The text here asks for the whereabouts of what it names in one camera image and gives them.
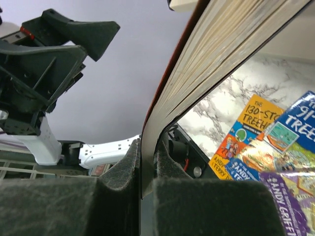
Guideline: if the blue 91-Storey Treehouse book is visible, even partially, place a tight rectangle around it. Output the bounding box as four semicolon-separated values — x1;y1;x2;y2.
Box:
225;91;315;180

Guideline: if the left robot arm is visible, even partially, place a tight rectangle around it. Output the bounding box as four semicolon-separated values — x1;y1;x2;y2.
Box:
0;9;132;176

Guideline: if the yellow 130-Storey Treehouse book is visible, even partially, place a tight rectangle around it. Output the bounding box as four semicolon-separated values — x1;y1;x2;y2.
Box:
208;94;284;180

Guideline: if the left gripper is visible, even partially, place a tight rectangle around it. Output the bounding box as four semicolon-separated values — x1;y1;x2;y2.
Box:
0;9;120;135

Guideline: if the dark Three Days To See book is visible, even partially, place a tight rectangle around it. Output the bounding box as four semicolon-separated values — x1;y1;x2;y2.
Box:
141;0;311;197

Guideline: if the lilac Treehouse book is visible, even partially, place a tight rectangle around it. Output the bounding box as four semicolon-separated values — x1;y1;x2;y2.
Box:
259;171;315;236

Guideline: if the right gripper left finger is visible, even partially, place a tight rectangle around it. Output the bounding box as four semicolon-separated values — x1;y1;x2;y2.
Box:
0;139;141;236

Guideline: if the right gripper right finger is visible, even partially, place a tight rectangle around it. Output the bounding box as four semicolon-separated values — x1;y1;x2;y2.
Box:
153;142;284;236

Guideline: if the beige three-tier shelf rack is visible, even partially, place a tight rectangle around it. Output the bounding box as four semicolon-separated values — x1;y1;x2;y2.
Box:
167;0;198;12

